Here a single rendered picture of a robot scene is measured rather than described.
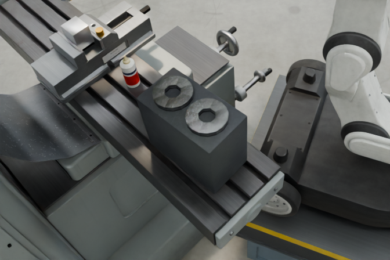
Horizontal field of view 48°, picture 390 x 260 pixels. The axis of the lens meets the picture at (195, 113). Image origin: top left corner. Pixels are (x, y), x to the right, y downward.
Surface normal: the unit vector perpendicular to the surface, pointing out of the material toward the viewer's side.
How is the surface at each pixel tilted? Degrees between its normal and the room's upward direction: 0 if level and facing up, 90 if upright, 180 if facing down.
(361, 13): 90
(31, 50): 0
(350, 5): 90
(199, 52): 0
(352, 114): 90
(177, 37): 0
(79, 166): 90
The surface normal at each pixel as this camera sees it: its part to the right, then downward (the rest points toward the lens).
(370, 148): -0.40, 0.77
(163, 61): -0.09, -0.59
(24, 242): 0.68, 0.54
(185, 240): 0.57, 0.23
